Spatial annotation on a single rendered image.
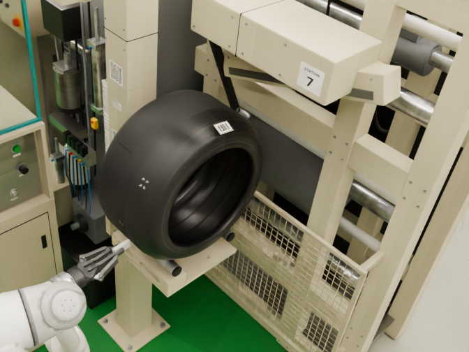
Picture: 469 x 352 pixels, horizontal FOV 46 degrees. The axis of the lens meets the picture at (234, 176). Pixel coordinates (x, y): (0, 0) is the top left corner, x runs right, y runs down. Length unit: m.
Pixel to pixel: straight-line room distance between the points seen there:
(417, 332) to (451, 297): 0.38
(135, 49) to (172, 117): 0.27
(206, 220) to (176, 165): 0.55
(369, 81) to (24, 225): 1.46
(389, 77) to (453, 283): 2.16
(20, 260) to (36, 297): 1.23
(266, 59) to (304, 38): 0.15
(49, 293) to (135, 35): 0.94
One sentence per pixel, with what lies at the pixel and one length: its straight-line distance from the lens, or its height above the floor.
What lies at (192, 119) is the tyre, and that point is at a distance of 1.81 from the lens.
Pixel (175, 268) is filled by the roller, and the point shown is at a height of 0.92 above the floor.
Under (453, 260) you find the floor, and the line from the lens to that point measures 3.84.
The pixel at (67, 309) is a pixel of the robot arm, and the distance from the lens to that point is 1.28.
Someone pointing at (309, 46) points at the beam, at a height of 1.78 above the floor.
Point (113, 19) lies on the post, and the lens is 1.92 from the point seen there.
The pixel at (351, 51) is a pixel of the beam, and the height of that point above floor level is 1.78.
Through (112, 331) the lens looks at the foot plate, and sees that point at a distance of 3.04.
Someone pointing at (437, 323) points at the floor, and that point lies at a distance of 3.44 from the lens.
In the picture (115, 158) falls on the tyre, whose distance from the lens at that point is 1.86.
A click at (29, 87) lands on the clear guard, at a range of 2.12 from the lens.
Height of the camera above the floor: 2.50
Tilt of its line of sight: 39 degrees down
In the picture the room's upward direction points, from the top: 8 degrees clockwise
